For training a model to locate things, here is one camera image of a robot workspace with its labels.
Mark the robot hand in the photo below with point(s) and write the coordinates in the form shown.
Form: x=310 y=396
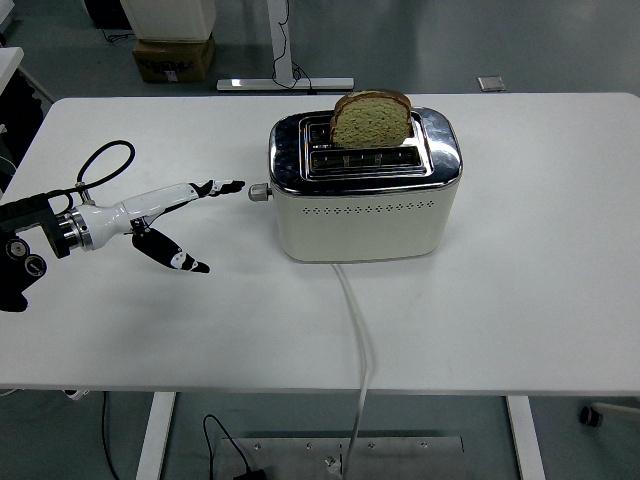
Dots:
x=145 y=202

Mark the grey toaster lever knob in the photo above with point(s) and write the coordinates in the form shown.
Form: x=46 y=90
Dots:
x=258 y=192

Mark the cream and chrome toaster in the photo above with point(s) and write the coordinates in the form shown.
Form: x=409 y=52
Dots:
x=360 y=230

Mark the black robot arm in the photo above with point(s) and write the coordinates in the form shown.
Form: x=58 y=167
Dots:
x=30 y=212

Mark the brown cardboard box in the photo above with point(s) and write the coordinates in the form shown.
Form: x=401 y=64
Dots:
x=172 y=60

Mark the white plastic bin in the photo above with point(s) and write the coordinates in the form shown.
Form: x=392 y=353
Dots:
x=170 y=17

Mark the white side table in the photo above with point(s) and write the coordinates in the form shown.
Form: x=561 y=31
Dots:
x=9 y=65

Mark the black box on floor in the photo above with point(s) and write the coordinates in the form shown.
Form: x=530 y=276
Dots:
x=107 y=12

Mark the white clip under table edge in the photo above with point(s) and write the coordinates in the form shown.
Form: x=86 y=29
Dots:
x=76 y=394

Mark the white desk leg stand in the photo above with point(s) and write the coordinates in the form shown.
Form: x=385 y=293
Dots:
x=280 y=40

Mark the white table leg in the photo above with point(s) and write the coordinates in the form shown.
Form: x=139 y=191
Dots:
x=525 y=440
x=155 y=435

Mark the brown bread slice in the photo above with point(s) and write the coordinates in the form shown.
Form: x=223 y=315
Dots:
x=370 y=125

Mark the grey metal plate with screws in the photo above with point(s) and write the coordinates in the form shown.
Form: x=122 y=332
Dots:
x=400 y=457

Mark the grey floor socket plate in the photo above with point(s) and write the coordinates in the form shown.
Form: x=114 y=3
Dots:
x=491 y=83

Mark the chair leg with black caster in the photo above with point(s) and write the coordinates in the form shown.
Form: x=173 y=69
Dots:
x=591 y=416

